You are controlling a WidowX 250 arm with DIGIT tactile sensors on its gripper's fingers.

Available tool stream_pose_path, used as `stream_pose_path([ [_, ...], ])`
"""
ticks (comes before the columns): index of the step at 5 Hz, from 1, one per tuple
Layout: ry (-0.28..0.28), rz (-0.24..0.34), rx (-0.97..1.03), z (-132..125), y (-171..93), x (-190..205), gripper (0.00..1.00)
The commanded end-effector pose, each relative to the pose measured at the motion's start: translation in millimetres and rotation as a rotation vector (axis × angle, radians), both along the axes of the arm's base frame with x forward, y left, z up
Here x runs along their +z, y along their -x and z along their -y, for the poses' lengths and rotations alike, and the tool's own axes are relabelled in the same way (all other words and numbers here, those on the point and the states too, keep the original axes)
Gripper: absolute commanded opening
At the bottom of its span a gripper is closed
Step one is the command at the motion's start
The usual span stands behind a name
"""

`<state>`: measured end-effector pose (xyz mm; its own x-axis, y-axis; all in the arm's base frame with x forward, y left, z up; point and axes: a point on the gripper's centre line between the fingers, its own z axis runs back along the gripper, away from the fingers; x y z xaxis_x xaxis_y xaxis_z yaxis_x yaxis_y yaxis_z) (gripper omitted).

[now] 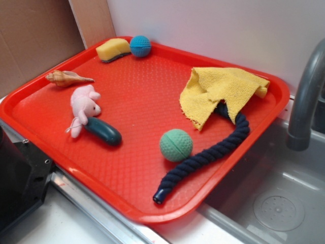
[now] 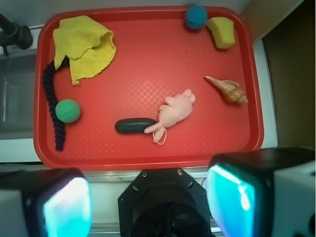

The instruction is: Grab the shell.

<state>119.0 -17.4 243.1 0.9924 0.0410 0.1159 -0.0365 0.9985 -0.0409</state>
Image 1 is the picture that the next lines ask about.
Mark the dark green toy cucumber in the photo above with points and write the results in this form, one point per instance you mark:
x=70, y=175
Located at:
x=104, y=131

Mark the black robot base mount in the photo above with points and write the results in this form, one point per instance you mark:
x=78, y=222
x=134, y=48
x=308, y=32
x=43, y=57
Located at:
x=25, y=175

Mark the brown cardboard panel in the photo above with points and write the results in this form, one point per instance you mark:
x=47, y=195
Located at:
x=38, y=35

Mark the pink plush pig toy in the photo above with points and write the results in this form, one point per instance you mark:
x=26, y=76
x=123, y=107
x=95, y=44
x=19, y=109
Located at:
x=83, y=103

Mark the grey toy sink basin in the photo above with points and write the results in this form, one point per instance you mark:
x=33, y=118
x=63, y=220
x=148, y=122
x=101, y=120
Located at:
x=273, y=194

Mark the yellow terry cloth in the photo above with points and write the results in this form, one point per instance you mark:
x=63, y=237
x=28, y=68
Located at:
x=207, y=87

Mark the grey sink faucet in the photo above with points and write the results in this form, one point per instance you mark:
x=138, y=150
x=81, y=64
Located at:
x=307, y=113

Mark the red plastic tray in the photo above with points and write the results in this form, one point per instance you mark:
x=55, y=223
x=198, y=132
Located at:
x=140, y=98

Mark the orange spiral seashell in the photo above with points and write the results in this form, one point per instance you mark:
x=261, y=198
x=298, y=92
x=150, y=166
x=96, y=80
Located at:
x=66, y=78

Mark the blue dimpled ball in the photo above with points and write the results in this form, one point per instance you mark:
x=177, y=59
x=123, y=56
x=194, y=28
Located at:
x=140, y=46

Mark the green dimpled ball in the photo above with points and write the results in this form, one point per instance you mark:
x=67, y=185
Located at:
x=175, y=145

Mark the yellow sponge with grey pad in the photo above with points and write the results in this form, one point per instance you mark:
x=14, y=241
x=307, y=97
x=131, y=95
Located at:
x=113, y=49

